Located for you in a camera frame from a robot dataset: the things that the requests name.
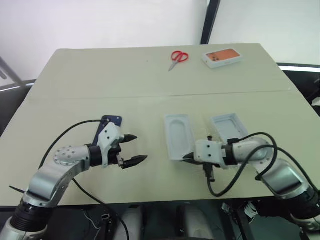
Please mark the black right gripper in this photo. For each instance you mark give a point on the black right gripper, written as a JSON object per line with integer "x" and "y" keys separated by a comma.
{"x": 206, "y": 167}

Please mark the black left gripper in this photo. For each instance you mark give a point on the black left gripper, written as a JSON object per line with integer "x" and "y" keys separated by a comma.
{"x": 116, "y": 156}

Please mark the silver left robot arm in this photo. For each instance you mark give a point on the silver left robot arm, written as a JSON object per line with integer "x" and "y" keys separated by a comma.
{"x": 45, "y": 180}

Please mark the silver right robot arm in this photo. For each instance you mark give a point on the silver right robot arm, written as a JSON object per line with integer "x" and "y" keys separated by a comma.
{"x": 280, "y": 172}

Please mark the white phone box base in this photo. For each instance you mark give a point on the white phone box base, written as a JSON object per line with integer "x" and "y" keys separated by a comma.
{"x": 178, "y": 136}

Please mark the dark blue phone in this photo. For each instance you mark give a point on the dark blue phone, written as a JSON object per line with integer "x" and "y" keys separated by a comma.
{"x": 113, "y": 121}

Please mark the white phone box lid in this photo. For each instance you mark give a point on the white phone box lid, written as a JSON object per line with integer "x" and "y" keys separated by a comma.
{"x": 228, "y": 126}

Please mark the white box with orange phone print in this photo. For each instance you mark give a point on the white box with orange phone print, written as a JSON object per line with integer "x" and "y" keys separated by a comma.
{"x": 222, "y": 58}

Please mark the white rounded cover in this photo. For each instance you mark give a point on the white rounded cover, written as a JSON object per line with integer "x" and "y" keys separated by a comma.
{"x": 196, "y": 223}
{"x": 132, "y": 222}

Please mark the white tags and connectors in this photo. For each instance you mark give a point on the white tags and connectors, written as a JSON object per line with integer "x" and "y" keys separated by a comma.
{"x": 247, "y": 210}

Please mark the black zip tie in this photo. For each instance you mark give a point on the black zip tie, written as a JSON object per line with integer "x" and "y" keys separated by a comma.
{"x": 17, "y": 190}

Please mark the dark furniture with white strip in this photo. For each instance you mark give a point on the dark furniture with white strip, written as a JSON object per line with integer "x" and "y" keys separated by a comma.
{"x": 302, "y": 80}

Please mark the black upright pole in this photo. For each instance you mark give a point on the black upright pole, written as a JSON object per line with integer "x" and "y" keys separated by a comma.
{"x": 210, "y": 22}

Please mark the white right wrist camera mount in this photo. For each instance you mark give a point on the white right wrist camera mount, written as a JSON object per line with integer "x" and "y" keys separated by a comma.
{"x": 208, "y": 151}

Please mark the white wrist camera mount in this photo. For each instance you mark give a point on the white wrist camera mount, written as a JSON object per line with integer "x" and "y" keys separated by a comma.
{"x": 110, "y": 139}
{"x": 208, "y": 151}

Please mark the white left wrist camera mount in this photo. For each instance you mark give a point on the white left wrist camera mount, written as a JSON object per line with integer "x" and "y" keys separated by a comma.
{"x": 110, "y": 139}

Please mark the dark curved rail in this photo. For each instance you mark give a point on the dark curved rail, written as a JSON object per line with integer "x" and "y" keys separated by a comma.
{"x": 15, "y": 86}

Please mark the grey metal frame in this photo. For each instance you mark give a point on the grey metal frame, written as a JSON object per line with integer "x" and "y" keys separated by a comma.
{"x": 8, "y": 71}

